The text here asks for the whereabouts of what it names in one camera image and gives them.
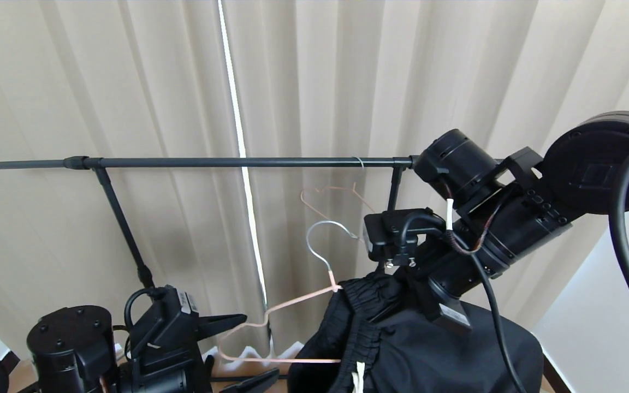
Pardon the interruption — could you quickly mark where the pink clothes hanger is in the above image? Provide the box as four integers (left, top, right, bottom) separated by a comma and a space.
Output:
300, 157, 376, 222
217, 220, 360, 365

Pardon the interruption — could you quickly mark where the beige curtain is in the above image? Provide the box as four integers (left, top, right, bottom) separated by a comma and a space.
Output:
0, 0, 629, 361

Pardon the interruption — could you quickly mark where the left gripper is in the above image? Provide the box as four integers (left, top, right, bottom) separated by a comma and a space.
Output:
115, 312, 281, 393

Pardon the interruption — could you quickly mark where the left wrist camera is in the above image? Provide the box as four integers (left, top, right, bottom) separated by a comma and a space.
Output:
128, 284, 201, 355

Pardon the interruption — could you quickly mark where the black clothes rack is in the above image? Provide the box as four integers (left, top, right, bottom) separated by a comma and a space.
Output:
0, 156, 420, 383

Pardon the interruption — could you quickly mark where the black garment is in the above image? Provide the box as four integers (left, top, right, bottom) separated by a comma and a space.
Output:
287, 271, 544, 393

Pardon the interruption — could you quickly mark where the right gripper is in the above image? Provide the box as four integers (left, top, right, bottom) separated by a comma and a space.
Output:
396, 188, 572, 334

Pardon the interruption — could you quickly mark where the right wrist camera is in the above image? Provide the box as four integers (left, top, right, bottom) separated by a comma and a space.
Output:
363, 207, 449, 269

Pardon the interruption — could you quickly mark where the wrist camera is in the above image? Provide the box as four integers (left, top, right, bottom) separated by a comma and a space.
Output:
128, 284, 201, 355
363, 207, 449, 269

